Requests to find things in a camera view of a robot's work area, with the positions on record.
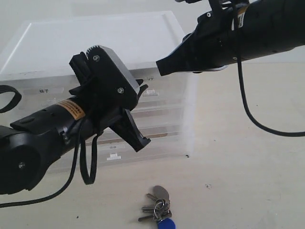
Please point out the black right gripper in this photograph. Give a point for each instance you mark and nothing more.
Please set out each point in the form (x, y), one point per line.
(198, 49)

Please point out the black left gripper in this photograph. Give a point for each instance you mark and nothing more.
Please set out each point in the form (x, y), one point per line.
(105, 114)

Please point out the key bunch with blue fob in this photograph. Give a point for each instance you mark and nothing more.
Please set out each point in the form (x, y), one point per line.
(160, 210)

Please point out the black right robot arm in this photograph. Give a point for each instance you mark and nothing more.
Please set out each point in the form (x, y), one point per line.
(238, 30)

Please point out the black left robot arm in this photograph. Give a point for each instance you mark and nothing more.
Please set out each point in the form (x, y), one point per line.
(29, 146)

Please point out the clear bottom drawer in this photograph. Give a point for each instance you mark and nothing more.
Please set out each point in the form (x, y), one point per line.
(166, 141)

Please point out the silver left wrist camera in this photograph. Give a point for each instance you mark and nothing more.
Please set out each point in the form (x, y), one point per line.
(114, 80)

